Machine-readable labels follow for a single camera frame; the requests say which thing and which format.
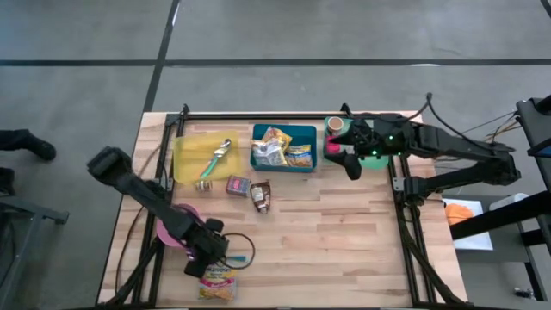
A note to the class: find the small black gadget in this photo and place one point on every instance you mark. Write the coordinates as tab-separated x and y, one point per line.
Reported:
524	293

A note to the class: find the yellow creamy chicken ramen pack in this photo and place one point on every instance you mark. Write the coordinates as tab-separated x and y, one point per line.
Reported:
277	135

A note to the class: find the grey metal stand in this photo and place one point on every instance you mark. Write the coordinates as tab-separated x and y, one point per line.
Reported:
26	208

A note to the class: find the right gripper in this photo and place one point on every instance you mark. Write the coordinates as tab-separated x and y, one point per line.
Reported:
370	138

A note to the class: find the small saffron glass jar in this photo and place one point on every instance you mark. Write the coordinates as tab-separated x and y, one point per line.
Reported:
203	185

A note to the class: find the red patterned tin box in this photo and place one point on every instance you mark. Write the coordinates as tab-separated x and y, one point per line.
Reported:
238	186

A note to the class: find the white paper sheet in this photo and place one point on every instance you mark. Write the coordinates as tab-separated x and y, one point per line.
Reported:
473	241

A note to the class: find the white box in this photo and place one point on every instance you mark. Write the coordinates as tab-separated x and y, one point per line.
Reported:
508	200

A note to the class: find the black slanted bar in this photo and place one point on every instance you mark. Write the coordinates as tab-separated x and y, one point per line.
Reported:
495	219

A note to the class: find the silvery yellow ramen pack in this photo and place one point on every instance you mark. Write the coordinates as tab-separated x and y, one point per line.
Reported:
269	154

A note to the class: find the black equipment cart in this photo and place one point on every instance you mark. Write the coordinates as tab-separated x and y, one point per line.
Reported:
536	125

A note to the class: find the translucent mint green bin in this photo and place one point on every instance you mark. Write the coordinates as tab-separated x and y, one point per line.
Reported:
374	163

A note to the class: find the pink plastic bowl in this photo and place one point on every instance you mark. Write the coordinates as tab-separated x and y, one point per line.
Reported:
165	234

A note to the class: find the orange cloth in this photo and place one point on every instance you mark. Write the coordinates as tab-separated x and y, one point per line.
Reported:
458	214

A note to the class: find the small red container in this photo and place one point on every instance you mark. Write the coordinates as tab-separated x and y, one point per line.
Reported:
332	146

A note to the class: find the black aluminium table frame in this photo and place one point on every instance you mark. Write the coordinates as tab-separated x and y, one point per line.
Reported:
258	116

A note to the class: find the person's shoe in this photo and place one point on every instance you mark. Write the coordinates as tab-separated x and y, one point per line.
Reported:
6	181
36	148

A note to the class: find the translucent yellow plastic bin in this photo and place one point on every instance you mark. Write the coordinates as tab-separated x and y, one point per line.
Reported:
189	163

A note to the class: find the brown foil packet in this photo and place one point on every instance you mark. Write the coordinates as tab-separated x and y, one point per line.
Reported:
260	198

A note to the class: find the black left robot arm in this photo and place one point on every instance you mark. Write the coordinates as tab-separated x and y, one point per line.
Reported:
142	194

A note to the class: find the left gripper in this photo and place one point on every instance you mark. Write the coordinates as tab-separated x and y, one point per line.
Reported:
208	247

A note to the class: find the blue ramen noodle pack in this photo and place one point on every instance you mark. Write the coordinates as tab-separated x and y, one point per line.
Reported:
299	156

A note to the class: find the pink and yellow ramen pack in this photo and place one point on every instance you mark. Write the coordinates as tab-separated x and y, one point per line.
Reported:
217	284

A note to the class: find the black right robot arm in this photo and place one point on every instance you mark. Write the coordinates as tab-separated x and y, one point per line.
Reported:
456	144

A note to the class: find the teal blue plastic bin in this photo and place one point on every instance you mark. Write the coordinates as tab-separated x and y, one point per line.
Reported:
305	133

